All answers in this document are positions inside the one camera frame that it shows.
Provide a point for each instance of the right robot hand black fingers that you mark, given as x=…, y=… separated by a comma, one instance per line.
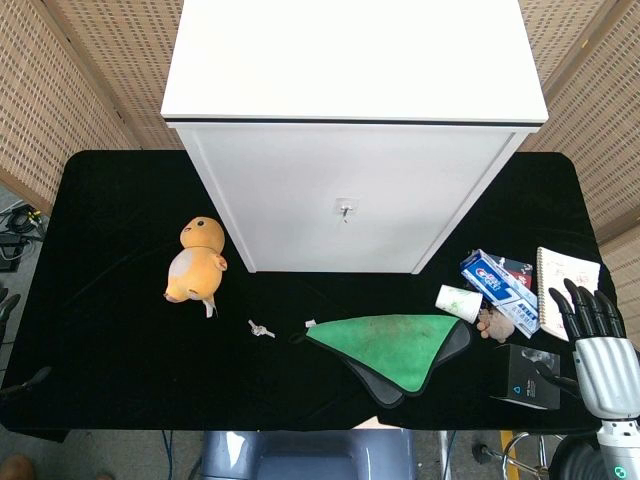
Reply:
x=602, y=370

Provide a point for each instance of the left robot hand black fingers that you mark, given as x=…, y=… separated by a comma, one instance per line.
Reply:
x=30, y=381

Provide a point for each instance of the grey and green cloth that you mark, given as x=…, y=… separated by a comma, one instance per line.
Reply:
x=395, y=345

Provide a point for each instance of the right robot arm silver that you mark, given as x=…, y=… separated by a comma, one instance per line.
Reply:
x=620, y=450

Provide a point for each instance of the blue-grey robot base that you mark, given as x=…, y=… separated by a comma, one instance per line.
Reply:
x=310, y=457

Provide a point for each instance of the white cabinet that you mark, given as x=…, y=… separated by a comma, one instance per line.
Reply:
x=345, y=150

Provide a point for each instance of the black product box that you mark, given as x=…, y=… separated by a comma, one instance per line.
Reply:
x=525, y=377

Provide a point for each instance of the brown shoe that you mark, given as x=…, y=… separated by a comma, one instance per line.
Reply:
x=15, y=467

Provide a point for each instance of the black velvet tablecloth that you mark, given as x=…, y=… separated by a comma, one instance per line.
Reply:
x=125, y=360

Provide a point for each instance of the white spiral notebook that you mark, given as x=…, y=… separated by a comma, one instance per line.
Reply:
x=565, y=280

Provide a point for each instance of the small beige plush toy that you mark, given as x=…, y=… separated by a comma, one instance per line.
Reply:
x=497, y=325

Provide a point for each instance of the chrome stool base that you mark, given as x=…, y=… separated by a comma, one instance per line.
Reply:
x=515, y=457

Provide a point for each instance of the dark red card box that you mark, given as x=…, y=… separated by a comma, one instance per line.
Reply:
x=517, y=270

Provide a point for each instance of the blue toothpaste box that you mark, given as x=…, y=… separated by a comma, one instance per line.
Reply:
x=500, y=287

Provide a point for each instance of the white paper cup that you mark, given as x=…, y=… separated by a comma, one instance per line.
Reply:
x=459, y=302

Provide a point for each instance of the yellow plush toy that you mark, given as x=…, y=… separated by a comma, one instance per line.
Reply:
x=195, y=265

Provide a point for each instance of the small silver keys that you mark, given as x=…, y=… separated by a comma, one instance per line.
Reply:
x=260, y=329

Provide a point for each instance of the woven rattan folding screen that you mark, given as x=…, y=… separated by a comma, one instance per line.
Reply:
x=75, y=90
x=590, y=110

